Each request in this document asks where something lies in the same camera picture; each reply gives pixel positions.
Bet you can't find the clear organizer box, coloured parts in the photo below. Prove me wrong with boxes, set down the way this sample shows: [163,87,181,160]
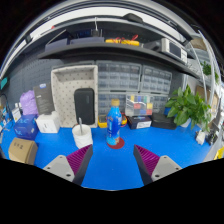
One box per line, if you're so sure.
[124,93,154,118]

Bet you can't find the dark grey flat box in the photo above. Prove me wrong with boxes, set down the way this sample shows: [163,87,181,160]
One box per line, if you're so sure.
[32,82,56,116]

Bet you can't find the small hanging green plant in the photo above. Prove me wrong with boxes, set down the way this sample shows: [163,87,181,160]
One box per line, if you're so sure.
[200,60,221,84]

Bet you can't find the brown cardboard box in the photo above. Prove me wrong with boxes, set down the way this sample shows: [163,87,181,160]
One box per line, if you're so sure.
[7,137,39,166]

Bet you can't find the blue drink bottle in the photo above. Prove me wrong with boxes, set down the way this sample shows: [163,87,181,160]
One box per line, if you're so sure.
[105,98,123,147]

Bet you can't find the blue carton box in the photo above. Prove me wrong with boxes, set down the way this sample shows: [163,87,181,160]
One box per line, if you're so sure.
[13,113,40,141]

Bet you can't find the white faceted cup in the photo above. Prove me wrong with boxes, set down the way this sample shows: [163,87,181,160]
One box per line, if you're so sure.
[71,123,94,150]

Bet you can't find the grey small-parts drawer cabinet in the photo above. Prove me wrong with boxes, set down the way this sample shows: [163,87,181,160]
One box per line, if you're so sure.
[95,60,173,116]

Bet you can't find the purple plastic bag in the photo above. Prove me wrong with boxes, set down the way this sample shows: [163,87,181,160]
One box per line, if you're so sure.
[19,89,39,117]

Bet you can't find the white carton box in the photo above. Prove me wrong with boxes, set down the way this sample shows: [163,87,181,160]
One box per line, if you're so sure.
[35,110,62,134]

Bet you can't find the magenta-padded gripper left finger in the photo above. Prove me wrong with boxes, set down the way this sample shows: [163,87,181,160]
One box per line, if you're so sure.
[43,143,94,186]

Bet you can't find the teal-screen monitor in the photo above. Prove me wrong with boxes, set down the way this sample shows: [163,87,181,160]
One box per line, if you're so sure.
[0,76,10,91]

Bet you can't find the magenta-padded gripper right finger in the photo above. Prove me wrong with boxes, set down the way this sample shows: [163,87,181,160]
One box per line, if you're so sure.
[132,144,183,187]

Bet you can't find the black box with white label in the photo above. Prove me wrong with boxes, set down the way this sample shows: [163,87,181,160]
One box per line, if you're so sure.
[126,114,153,130]

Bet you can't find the green potted plant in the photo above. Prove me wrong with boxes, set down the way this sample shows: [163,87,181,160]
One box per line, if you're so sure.
[164,84,213,133]

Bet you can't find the black zip case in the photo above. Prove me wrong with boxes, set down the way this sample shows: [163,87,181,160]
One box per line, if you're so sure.
[73,87,96,126]

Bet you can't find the black flat case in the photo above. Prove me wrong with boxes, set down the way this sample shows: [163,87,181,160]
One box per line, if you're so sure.
[150,112,178,130]

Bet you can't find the small white labelled box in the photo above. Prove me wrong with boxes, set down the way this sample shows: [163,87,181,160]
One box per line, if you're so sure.
[11,106,23,123]

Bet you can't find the dark wall shelf unit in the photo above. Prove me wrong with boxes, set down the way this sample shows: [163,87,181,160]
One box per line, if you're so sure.
[0,9,214,81]

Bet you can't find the white dotted fabric bin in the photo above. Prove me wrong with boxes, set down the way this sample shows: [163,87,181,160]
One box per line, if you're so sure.
[50,64,99,129]

